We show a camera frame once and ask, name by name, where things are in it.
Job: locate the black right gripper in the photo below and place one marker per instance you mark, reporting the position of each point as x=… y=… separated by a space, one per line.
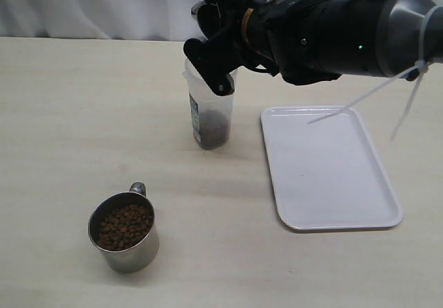
x=216 y=58

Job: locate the steel cup with kibble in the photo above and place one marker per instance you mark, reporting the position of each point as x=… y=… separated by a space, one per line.
x=123 y=229
x=207 y=17

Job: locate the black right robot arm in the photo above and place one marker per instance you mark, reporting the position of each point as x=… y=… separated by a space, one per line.
x=310 y=41

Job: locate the clear plastic tall container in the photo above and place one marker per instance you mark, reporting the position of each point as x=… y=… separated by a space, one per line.
x=210 y=114

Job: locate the white curtain backdrop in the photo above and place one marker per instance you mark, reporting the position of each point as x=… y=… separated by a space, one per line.
x=168 y=20

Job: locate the white rectangular plastic tray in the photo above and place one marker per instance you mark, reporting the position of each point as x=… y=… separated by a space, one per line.
x=325 y=172

